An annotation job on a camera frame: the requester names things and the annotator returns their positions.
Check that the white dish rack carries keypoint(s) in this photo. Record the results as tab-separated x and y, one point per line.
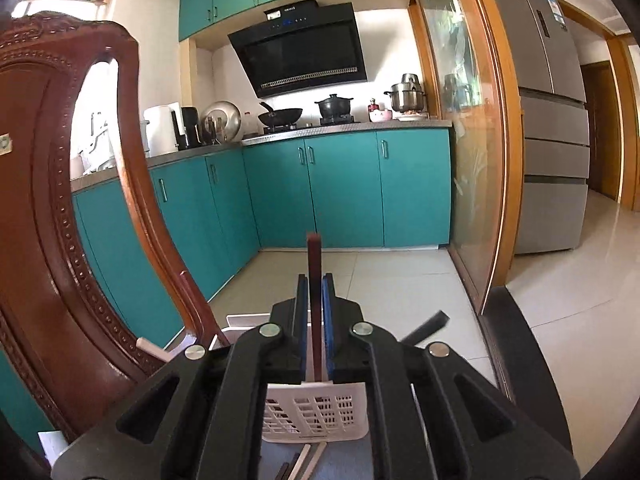
97	147

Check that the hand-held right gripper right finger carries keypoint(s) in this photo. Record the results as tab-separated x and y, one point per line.
328	330

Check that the grey kitchen countertop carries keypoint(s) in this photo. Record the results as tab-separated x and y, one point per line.
350	126

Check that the teal lower kitchen cabinets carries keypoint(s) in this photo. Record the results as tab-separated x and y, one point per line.
345	190

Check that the wood-framed glass sliding door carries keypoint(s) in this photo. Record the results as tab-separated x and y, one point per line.
465	110

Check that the white kitchen appliance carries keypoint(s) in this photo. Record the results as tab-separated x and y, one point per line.
162	130

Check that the bunch of mixed chopsticks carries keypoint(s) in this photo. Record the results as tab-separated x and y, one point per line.
427	326

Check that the pink bowl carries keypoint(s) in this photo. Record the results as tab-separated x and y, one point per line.
381	115

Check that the black range hood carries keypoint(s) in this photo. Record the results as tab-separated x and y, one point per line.
305	55

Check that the reddish brown chopstick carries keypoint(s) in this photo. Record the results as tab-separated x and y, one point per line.
315	285

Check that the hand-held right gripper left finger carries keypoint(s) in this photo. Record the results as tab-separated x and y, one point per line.
303	330

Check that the white plastic utensil basket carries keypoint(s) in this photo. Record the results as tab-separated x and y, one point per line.
315	410

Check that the carved wooden chair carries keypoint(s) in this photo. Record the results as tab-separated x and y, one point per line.
45	260

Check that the black lidded pot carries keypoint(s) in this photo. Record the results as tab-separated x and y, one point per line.
334	108

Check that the steel wok lid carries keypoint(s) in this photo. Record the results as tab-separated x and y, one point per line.
222	120

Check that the silver refrigerator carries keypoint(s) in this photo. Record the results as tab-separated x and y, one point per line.
550	170

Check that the stainless steel pot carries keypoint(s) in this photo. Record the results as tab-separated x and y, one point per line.
407	97

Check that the black kitchen appliance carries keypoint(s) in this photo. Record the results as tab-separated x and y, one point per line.
190	127

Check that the gas stove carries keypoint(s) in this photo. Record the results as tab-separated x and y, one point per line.
310	124

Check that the brown wooden door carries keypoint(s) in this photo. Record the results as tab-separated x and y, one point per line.
602	135

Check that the blue striped cloth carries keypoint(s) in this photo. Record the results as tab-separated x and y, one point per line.
350	462

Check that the black wok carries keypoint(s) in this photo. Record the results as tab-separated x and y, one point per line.
282	116

